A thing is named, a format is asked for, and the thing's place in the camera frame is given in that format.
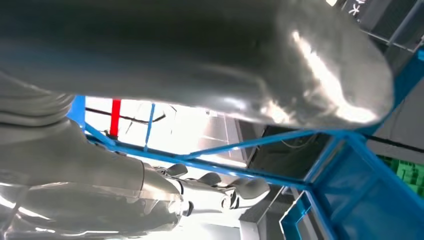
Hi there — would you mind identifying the red barrier belt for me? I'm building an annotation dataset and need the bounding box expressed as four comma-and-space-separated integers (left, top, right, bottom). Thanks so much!
109, 98, 122, 139

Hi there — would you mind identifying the blue metal shelf rack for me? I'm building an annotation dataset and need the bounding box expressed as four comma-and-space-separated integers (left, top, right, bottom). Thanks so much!
67, 46, 424, 240

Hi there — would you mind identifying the green plastic crate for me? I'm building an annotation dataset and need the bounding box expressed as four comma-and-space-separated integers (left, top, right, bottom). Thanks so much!
377, 154, 424, 200

